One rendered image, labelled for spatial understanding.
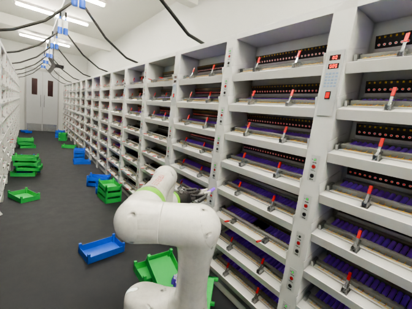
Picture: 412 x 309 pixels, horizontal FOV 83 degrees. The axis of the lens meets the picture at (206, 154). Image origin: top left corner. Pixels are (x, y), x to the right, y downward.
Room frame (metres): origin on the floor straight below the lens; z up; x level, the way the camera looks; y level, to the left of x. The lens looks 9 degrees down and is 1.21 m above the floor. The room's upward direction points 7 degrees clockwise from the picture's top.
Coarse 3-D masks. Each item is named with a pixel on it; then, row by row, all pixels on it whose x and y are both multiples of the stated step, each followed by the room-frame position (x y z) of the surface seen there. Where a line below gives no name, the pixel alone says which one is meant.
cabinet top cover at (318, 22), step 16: (352, 0) 1.06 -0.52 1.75; (368, 0) 1.01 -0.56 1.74; (384, 0) 0.97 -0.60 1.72; (400, 0) 0.96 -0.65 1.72; (304, 16) 1.23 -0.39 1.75; (320, 16) 1.16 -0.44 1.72; (368, 16) 1.10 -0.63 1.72; (384, 16) 1.09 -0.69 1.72; (400, 16) 1.07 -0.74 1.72; (240, 32) 1.57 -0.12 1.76; (256, 32) 1.46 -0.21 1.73; (272, 32) 1.42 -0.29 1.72; (288, 32) 1.39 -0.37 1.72; (304, 32) 1.36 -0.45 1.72; (320, 32) 1.34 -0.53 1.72; (192, 48) 2.00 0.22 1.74; (208, 48) 1.88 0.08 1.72; (224, 48) 1.83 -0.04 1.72
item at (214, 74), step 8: (216, 64) 1.99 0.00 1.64; (192, 72) 2.22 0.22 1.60; (200, 72) 2.18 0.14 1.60; (208, 72) 2.09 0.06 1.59; (216, 72) 1.83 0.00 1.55; (184, 80) 2.07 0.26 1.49; (192, 80) 1.97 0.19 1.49; (200, 80) 1.88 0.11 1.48; (208, 80) 1.80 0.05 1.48; (216, 80) 1.73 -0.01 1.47
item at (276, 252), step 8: (216, 208) 1.60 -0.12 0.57; (224, 216) 1.54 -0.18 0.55; (224, 224) 1.50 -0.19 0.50; (232, 224) 1.44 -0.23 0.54; (240, 224) 1.43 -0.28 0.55; (240, 232) 1.38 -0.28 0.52; (248, 232) 1.35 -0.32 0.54; (248, 240) 1.33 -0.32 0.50; (264, 248) 1.23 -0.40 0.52; (272, 248) 1.20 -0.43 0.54; (280, 248) 1.19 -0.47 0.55; (272, 256) 1.19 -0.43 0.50; (280, 256) 1.14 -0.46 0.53
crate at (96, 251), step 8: (104, 240) 1.89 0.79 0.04; (112, 240) 1.93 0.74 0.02; (80, 248) 1.71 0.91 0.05; (88, 248) 1.79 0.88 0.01; (96, 248) 1.81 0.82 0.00; (104, 248) 1.83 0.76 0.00; (112, 248) 1.84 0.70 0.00; (120, 248) 1.80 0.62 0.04; (88, 256) 1.61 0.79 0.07; (96, 256) 1.65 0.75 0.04; (104, 256) 1.70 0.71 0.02
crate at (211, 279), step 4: (208, 276) 1.37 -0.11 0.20; (208, 280) 1.33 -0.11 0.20; (212, 280) 1.33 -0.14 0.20; (216, 280) 1.35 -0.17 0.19; (208, 284) 1.29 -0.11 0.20; (212, 284) 1.29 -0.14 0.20; (208, 288) 1.26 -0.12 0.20; (212, 288) 1.26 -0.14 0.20; (208, 292) 1.23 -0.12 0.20; (208, 296) 1.20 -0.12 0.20; (208, 300) 1.17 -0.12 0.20; (208, 304) 1.14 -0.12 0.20; (212, 304) 1.35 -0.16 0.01; (208, 308) 1.11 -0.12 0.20
